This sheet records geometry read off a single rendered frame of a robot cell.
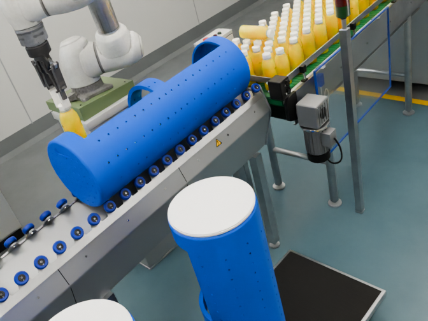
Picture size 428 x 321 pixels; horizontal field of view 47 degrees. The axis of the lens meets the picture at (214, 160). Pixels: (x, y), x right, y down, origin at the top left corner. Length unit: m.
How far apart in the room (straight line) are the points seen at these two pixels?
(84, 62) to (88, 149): 0.78
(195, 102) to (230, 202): 0.56
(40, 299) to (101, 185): 0.41
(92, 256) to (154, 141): 0.46
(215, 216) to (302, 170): 1.90
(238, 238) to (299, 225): 1.48
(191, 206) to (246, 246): 0.21
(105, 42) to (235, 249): 1.24
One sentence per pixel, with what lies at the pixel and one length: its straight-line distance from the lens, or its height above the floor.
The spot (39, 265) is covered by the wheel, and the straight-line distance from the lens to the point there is 1.71.
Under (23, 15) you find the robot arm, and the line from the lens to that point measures 1.64.
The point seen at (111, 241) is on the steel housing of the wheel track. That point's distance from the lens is 1.81.
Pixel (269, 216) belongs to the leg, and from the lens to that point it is 2.64.
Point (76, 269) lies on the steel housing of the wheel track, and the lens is 1.77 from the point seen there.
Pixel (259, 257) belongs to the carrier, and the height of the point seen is 0.86.
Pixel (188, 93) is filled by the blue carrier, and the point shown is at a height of 1.16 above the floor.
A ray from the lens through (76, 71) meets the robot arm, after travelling 2.41.
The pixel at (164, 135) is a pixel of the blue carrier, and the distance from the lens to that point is 1.84.
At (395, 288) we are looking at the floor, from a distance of 2.57.
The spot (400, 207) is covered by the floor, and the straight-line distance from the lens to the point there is 2.98.
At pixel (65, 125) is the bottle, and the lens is 1.79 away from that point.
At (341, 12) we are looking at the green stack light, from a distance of 2.32.
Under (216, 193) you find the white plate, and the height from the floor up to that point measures 1.04.
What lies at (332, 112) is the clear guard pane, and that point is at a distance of 2.59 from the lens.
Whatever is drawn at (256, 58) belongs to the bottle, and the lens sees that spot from 2.41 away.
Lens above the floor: 1.97
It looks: 33 degrees down
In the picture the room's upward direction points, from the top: 16 degrees counter-clockwise
